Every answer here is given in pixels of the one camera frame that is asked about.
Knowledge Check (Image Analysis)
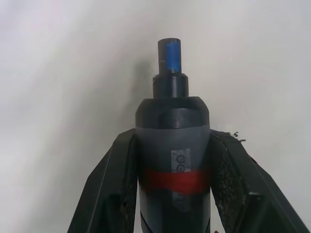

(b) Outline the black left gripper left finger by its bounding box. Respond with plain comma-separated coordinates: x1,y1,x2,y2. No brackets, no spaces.
67,128,141,233

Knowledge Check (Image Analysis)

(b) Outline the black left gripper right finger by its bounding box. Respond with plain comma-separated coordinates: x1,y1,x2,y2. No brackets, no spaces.
208,130,310,233

